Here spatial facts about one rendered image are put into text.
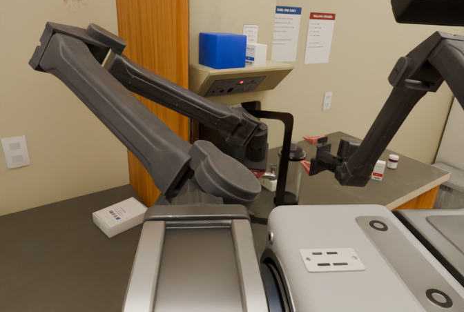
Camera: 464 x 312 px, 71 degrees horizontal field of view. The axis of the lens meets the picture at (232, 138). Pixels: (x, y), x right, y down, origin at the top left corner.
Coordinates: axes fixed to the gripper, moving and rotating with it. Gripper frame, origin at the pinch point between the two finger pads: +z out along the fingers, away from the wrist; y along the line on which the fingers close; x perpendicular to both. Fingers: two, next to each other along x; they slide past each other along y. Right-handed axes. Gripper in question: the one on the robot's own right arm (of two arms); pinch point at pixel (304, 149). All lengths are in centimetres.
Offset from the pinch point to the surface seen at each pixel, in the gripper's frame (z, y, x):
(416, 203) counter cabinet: -15, -39, -71
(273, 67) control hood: 0.7, 31.1, 17.7
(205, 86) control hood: 4.7, 26.4, 39.5
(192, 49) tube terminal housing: 12, 36, 39
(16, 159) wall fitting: 55, -5, 87
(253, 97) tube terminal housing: 12.0, 18.8, 15.9
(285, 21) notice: 55, 43, -37
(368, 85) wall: 55, 2, -123
